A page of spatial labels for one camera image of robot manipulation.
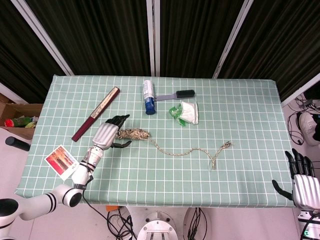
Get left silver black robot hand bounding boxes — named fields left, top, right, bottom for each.
left=91, top=114, right=133, bottom=151

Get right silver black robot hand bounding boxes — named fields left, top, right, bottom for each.
left=271, top=147, right=320, bottom=210

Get braided jute rope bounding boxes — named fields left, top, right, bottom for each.
left=116, top=127, right=235, bottom=171

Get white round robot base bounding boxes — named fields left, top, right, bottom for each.
left=136, top=211, right=179, bottom=240

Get dark red folded fan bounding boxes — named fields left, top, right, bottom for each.
left=71, top=86, right=121, bottom=143

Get red orange photo postcard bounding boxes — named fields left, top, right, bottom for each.
left=44, top=144, right=78, bottom=181

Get blue white spray can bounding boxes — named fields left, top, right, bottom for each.
left=142, top=79, right=157, bottom=116

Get green checked tablecloth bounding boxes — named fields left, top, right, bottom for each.
left=13, top=74, right=296, bottom=209

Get green toy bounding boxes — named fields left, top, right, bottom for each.
left=13, top=116, right=37, bottom=129

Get black cylinder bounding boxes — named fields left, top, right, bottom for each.
left=5, top=136, right=31, bottom=152

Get brown cardboard box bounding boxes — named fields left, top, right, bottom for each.
left=0, top=93, right=44, bottom=141

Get black pleated curtain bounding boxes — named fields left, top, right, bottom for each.
left=0, top=0, right=320, bottom=105

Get black cables beside table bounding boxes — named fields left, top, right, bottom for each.
left=286, top=93, right=320, bottom=146

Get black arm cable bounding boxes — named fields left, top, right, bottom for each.
left=81, top=191, right=111, bottom=220

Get bagged white mask green straps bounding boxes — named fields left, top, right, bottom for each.
left=168, top=101, right=200, bottom=127

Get black floor cable bundle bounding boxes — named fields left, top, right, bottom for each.
left=106, top=207, right=138, bottom=240

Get white metal frame post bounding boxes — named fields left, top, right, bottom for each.
left=146, top=0, right=161, bottom=77
left=11, top=0, right=75, bottom=76
left=281, top=79, right=320, bottom=108
left=212, top=0, right=255, bottom=79
left=0, top=82, right=29, bottom=105

